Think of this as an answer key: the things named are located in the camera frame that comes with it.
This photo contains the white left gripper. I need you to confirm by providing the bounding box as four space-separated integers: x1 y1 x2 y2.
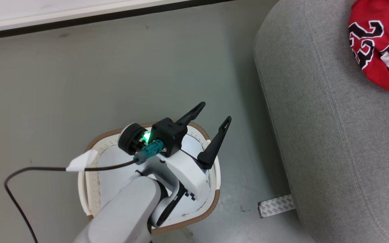
146 102 232 202

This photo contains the red basketball jersey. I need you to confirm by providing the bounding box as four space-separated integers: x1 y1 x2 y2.
348 0 389 92

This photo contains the grey fabric sofa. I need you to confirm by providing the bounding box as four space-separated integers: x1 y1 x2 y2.
253 0 389 243

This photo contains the grey patterned tape strip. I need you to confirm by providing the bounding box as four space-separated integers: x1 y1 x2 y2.
257 194 296 219

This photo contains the white laundry basket brown rim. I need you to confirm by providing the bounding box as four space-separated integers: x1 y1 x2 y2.
78 120 222 235

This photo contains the white and black baseboard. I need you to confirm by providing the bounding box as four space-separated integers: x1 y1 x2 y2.
0 0 235 42

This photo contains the teal cable connector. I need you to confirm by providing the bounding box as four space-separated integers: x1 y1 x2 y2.
134 140 165 165

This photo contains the white cable label tag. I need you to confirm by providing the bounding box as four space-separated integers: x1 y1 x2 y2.
65 149 99 173

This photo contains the thin black cable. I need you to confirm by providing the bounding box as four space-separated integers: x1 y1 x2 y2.
4 159 138 243

